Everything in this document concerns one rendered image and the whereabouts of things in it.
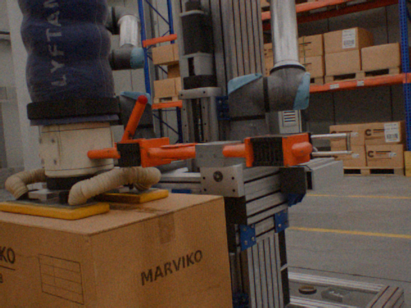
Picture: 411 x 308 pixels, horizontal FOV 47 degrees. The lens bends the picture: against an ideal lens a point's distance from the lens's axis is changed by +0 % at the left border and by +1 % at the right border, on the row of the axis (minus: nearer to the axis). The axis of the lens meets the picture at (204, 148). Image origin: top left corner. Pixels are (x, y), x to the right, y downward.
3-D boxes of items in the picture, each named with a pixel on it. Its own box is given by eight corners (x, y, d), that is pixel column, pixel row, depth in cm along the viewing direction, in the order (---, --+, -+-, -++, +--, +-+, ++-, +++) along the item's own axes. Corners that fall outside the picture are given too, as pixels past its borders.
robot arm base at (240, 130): (242, 144, 167) (239, 116, 167) (280, 142, 158) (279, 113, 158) (218, 148, 155) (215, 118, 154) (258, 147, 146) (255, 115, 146)
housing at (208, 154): (194, 167, 91) (192, 144, 91) (217, 163, 97) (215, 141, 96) (223, 167, 87) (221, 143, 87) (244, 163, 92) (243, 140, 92)
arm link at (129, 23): (144, 27, 210) (146, 77, 170) (119, 28, 209) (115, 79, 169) (141, 0, 203) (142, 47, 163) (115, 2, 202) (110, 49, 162)
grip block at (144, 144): (115, 168, 105) (113, 141, 104) (148, 162, 112) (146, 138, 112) (140, 168, 99) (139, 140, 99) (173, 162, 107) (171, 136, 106)
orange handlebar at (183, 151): (16, 162, 137) (15, 149, 137) (101, 151, 160) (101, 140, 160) (301, 162, 76) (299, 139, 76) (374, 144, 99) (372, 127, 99)
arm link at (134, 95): (153, 124, 180) (150, 88, 179) (117, 126, 179) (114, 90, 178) (154, 124, 192) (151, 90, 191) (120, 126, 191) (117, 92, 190)
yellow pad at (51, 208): (-3, 210, 123) (-5, 191, 123) (33, 203, 131) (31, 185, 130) (72, 221, 101) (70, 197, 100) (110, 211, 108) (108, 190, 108)
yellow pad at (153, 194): (61, 197, 137) (60, 180, 137) (90, 191, 145) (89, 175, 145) (140, 204, 115) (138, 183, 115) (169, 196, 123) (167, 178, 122)
